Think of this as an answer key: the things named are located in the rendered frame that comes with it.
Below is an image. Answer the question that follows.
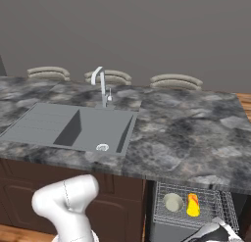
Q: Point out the grey kitchen sink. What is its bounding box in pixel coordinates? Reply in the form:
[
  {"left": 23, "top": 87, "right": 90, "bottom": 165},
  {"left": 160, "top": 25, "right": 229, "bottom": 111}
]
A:
[{"left": 0, "top": 102, "right": 139, "bottom": 157}]

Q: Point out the wire dishwasher rack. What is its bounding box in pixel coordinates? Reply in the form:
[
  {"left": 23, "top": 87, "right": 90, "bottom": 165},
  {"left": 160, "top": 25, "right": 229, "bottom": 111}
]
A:
[{"left": 152, "top": 181, "right": 240, "bottom": 236}]

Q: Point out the yellow and orange cup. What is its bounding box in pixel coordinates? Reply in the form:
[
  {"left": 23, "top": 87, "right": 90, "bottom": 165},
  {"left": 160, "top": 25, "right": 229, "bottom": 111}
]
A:
[{"left": 185, "top": 192, "right": 201, "bottom": 218}]

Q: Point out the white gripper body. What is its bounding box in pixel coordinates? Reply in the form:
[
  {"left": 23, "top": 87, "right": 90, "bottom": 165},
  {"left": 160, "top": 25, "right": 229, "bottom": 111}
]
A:
[{"left": 213, "top": 218, "right": 245, "bottom": 242}]

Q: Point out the pale green bowl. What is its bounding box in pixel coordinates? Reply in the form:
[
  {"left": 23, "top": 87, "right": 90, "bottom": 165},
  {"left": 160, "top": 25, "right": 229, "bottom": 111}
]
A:
[{"left": 162, "top": 192, "right": 184, "bottom": 213}]

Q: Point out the dark brown cupboard door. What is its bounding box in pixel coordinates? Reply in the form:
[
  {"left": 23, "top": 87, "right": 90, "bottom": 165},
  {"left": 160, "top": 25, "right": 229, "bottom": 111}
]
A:
[
  {"left": 85, "top": 172, "right": 147, "bottom": 242},
  {"left": 0, "top": 158, "right": 67, "bottom": 235}
]

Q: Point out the silver sink tap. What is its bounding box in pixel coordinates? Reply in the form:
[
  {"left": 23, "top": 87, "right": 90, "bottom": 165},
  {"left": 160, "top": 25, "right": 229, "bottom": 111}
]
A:
[{"left": 90, "top": 66, "right": 116, "bottom": 111}]

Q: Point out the dark grey dishwasher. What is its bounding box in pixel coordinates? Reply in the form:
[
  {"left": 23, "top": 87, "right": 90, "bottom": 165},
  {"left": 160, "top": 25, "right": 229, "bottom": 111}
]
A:
[{"left": 144, "top": 179, "right": 251, "bottom": 242}]

